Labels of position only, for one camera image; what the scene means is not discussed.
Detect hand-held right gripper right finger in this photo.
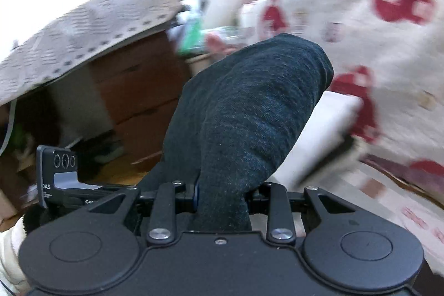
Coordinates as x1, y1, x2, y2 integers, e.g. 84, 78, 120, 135
244, 182, 357, 244

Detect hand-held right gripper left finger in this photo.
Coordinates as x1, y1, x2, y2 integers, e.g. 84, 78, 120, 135
88, 178, 201, 245

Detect dark denim jeans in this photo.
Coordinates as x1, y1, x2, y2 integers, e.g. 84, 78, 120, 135
137, 32, 334, 232

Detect person's left forearm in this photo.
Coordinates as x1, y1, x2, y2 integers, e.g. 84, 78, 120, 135
0, 204, 52, 296

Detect white folded garment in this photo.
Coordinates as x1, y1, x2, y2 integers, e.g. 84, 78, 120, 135
274, 91, 363, 189

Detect wooden drawer cabinet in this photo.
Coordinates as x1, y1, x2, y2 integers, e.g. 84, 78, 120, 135
88, 31, 195, 172

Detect beige nightstand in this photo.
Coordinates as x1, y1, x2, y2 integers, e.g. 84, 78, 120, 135
185, 53, 223, 78

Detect checkered bed mat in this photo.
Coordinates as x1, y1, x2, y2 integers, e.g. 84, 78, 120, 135
347, 150, 444, 269

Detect geometric patterned cloth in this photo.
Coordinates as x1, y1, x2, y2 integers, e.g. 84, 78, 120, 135
0, 0, 184, 106

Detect green plastic bag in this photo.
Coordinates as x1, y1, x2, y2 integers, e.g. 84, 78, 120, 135
177, 15, 209, 54

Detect bear print quilt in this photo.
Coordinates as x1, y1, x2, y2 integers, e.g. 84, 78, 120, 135
243, 0, 444, 179

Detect grey cable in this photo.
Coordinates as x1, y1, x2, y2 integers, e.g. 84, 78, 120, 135
0, 98, 18, 156

